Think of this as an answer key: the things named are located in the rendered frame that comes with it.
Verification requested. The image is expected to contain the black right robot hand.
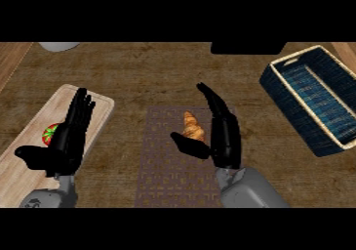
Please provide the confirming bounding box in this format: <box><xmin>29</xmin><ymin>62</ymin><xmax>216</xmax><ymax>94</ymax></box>
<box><xmin>169</xmin><ymin>82</ymin><xmax>244</xmax><ymax>170</ymax></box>

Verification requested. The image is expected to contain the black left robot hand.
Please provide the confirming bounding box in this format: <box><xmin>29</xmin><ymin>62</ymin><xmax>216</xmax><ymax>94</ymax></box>
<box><xmin>14</xmin><ymin>87</ymin><xmax>96</xmax><ymax>179</ymax></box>

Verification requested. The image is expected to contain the golden brown croissant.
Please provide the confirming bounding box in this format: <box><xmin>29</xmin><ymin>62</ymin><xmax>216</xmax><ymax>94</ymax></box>
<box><xmin>181</xmin><ymin>110</ymin><xmax>207</xmax><ymax>143</ymax></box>

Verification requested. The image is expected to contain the brown patterned placemat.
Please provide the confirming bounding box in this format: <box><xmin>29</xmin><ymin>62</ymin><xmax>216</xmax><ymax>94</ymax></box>
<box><xmin>133</xmin><ymin>105</ymin><xmax>238</xmax><ymax>209</ymax></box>

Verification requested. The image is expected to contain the dark blue wicker basket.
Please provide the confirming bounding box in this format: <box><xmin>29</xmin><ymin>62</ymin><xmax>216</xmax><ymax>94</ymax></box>
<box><xmin>259</xmin><ymin>45</ymin><xmax>356</xmax><ymax>158</ymax></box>

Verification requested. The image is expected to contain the pale wooden cutting board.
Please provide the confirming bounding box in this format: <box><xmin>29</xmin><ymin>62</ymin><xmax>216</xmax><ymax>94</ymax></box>
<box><xmin>0</xmin><ymin>83</ymin><xmax>116</xmax><ymax>209</ymax></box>

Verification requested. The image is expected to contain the black appliance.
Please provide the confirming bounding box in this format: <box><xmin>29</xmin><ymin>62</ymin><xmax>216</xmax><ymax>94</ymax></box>
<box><xmin>209</xmin><ymin>42</ymin><xmax>288</xmax><ymax>56</ymax></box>

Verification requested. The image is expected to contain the pale grey round object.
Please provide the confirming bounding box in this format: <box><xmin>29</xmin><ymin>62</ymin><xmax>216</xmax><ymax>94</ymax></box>
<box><xmin>37</xmin><ymin>42</ymin><xmax>82</xmax><ymax>53</ymax></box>

